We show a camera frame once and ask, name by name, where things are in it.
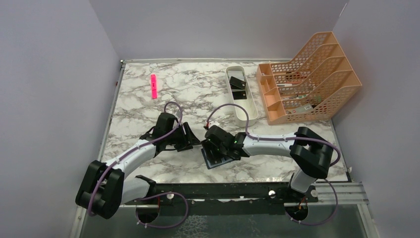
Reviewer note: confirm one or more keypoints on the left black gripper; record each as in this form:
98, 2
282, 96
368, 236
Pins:
188, 140

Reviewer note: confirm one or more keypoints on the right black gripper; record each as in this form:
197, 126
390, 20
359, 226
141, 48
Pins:
208, 144

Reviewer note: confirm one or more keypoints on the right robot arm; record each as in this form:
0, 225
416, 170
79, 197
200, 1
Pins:
311, 152

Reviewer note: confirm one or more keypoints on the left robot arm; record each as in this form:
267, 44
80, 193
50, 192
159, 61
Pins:
104, 187

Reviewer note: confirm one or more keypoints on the loose black VIP card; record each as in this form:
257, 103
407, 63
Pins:
239, 95

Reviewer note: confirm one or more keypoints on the black card leaning in tray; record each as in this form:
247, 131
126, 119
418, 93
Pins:
237, 84

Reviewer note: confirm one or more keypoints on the pink highlighter marker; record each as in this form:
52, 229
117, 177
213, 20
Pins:
154, 91

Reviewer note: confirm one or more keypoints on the pens in organizer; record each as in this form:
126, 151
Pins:
297, 94

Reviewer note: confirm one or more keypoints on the orange mesh file organizer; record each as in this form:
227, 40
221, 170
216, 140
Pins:
320, 61

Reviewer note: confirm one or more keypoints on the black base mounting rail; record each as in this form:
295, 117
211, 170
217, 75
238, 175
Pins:
233, 190

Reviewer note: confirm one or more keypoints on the aluminium frame rail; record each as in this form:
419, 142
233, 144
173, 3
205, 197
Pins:
336, 193

